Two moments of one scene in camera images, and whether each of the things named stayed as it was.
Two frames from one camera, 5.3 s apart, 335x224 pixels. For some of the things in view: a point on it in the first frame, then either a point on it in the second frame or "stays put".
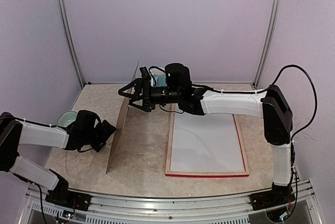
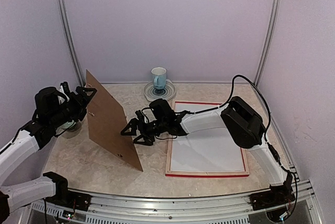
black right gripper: x=138 y=85 to x=133 y=122
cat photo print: x=208 y=142 stays put
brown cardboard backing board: x=122 y=115 to x=106 y=121
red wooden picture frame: x=203 y=174 stays put
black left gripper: x=105 y=134 to x=80 y=107
